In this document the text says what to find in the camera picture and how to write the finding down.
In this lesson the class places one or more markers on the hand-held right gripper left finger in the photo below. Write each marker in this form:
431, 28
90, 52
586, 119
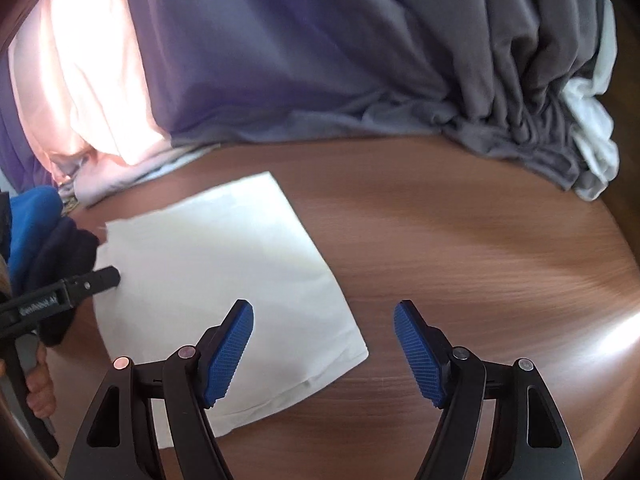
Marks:
227, 355

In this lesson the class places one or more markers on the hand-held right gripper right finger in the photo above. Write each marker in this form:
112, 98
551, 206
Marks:
417, 355

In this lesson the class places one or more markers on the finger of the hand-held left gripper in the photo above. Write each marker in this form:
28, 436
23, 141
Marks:
95, 282

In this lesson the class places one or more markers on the white pants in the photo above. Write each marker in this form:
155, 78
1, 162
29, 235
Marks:
210, 260

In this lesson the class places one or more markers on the person's left hand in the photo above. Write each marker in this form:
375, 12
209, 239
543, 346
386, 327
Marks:
40, 390

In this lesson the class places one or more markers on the folded black garment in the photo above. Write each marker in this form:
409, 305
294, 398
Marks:
70, 255

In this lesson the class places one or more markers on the folded blue garment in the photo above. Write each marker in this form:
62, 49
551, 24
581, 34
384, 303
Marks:
35, 230

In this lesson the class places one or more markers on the grey curtain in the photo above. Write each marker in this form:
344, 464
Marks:
15, 150
300, 50

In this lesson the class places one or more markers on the pink sheer curtain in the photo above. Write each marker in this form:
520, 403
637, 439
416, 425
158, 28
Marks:
85, 85

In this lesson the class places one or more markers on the white curtain lining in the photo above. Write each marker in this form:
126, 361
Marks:
595, 145

